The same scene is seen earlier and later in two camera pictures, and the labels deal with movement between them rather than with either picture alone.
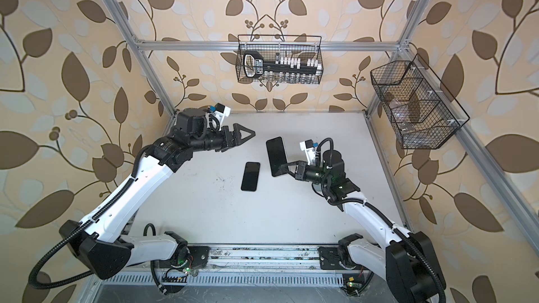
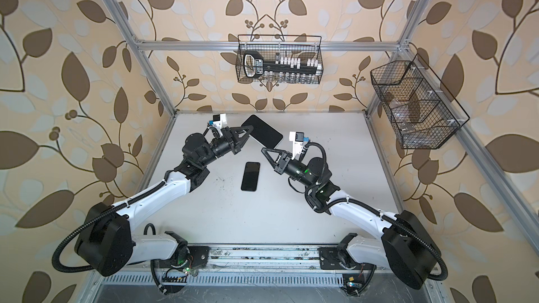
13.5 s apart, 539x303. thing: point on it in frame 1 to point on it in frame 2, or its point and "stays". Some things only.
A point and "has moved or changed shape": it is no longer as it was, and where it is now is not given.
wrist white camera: [307, 146] to [298, 140]
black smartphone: [250, 177] stays
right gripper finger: [291, 163] to [284, 153]
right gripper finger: [285, 172] to [273, 163]
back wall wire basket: [280, 58] stays
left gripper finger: [237, 127] stays
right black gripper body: [307, 173] stays
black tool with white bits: [255, 66] stays
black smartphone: [277, 156] has moved or changed shape
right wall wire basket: [424, 114] stays
